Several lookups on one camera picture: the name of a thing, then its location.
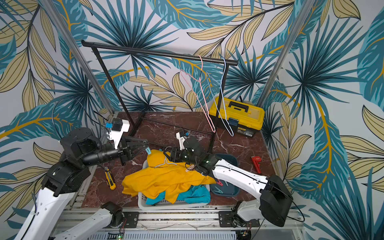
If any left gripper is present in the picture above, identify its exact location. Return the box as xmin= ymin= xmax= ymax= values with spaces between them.
xmin=81 ymin=134 xmax=151 ymax=167

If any mint clothespin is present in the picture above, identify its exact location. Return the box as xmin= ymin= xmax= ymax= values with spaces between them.
xmin=145 ymin=147 xmax=152 ymax=155

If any yellow t-shirt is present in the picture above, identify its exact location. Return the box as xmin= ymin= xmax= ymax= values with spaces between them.
xmin=122 ymin=150 xmax=216 ymax=204

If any teal blue t-shirt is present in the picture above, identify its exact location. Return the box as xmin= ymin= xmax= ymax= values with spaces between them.
xmin=146 ymin=185 xmax=211 ymax=205

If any pink wire hanger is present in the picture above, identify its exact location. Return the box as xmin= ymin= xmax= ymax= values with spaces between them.
xmin=179 ymin=55 xmax=217 ymax=134

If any white blue wire hanger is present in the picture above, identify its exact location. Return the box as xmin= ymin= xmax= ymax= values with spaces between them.
xmin=202 ymin=57 xmax=234 ymax=137

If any light blue wire hanger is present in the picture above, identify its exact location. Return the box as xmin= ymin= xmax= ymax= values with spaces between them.
xmin=154 ymin=155 xmax=177 ymax=169

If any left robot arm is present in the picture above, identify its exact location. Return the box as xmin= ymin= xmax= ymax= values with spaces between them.
xmin=15 ymin=128 xmax=149 ymax=240

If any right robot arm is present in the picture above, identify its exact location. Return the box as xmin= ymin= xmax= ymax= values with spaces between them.
xmin=170 ymin=133 xmax=293 ymax=227

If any yellow utility knife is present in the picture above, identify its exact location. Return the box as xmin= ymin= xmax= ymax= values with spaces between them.
xmin=104 ymin=168 xmax=117 ymax=191

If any white plastic basket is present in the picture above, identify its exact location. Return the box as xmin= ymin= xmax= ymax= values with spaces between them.
xmin=138 ymin=158 xmax=214 ymax=210

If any dark teal tray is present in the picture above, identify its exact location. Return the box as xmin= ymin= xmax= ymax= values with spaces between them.
xmin=210 ymin=154 xmax=240 ymax=198

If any yellow black toolbox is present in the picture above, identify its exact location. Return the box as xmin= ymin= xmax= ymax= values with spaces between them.
xmin=209 ymin=98 xmax=265 ymax=138

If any red pipe wrench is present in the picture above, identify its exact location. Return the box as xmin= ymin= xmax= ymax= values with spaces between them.
xmin=251 ymin=156 xmax=262 ymax=175

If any black clothes rack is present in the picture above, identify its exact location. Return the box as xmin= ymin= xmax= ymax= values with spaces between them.
xmin=81 ymin=40 xmax=238 ymax=137

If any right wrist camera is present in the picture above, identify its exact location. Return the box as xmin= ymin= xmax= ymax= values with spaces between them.
xmin=176 ymin=130 xmax=189 ymax=150

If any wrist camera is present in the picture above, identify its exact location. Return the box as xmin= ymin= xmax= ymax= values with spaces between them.
xmin=105 ymin=118 xmax=130 ymax=150
xmin=176 ymin=130 xmax=189 ymax=150

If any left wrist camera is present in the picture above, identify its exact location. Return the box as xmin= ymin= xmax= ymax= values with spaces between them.
xmin=105 ymin=118 xmax=130 ymax=150

